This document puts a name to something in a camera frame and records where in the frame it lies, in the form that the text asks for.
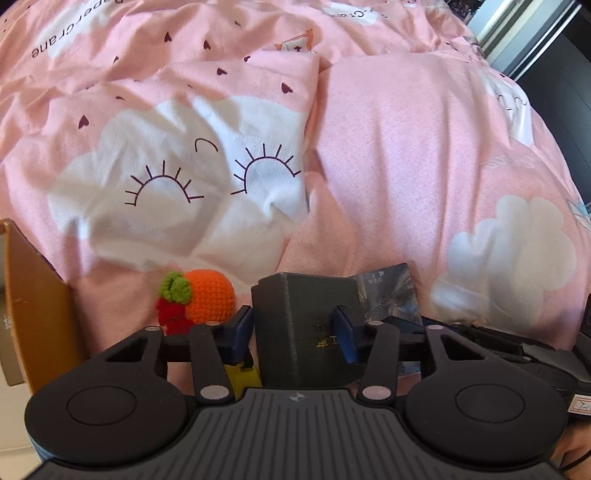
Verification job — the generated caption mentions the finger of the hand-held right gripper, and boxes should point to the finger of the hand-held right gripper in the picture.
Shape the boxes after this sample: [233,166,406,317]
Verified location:
[417,316,574,371]

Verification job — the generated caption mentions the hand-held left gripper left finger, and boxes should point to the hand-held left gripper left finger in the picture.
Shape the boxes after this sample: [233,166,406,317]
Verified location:
[98,305,256,407]

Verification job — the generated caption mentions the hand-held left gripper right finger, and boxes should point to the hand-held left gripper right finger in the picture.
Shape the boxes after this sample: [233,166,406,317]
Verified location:
[331,305,491,407]

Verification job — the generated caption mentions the dark grey gift box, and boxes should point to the dark grey gift box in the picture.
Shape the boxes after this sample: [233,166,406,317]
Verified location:
[251,272,371,390]

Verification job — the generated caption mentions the orange cardboard box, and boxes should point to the orange cardboard box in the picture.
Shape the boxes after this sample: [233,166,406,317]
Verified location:
[0,219,86,398]

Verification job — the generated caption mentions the crocheted orange and strawberry charm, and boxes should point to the crocheted orange and strawberry charm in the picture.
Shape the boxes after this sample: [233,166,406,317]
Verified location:
[157,269,236,336]

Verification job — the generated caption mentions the small yellow toy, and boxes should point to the small yellow toy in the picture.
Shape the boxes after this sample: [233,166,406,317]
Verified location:
[224,362,263,400]

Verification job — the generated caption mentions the shiny dark card packet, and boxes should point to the shiny dark card packet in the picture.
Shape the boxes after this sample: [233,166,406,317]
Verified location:
[353,263,422,325]

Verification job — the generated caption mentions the pink printed blanket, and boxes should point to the pink printed blanket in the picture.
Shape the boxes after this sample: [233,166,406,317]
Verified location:
[0,0,591,398]

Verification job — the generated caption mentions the dark sliding wardrobe door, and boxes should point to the dark sliding wardrobe door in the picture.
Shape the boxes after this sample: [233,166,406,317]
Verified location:
[510,14,591,213]

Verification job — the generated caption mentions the black cable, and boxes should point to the black cable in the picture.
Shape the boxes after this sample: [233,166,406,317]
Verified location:
[556,445,591,476]

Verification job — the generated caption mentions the white door frame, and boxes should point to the white door frame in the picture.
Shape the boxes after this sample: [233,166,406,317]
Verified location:
[466,0,580,79]

